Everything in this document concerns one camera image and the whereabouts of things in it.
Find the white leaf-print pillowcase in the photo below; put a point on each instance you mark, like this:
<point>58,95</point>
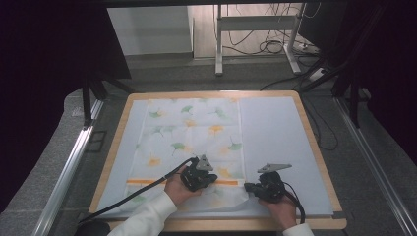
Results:
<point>196,131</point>

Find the person's left hand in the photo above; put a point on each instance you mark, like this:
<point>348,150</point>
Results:
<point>177,193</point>

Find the dark rounded object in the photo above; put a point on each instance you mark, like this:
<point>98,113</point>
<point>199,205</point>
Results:
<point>91,228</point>

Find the person's right hand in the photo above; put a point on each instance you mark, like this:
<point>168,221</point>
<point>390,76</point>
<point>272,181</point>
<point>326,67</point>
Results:
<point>278,213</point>

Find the aluminium floor rail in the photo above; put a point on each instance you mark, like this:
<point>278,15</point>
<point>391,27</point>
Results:
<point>65,170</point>
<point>377,170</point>

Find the black metal stand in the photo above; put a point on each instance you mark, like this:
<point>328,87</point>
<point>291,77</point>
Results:
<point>87,101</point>
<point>354,105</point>

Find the white metal desk frame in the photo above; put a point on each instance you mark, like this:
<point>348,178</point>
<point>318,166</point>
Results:
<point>255,23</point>

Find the white panel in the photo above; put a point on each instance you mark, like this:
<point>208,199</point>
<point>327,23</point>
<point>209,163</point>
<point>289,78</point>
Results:
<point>149,29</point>

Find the pale grey table mat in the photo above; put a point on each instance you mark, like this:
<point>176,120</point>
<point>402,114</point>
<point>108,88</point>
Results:
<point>275,131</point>

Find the white power strip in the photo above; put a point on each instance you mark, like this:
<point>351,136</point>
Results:
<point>308,47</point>

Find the wooden table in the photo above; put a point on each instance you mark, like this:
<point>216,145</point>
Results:
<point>229,225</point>

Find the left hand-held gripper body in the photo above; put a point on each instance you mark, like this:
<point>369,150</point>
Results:
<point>195,177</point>

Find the dark curtain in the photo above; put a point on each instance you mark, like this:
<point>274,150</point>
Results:
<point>42,65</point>
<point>390,65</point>

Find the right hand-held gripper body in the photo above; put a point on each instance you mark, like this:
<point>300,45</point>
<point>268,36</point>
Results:
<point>270,188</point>

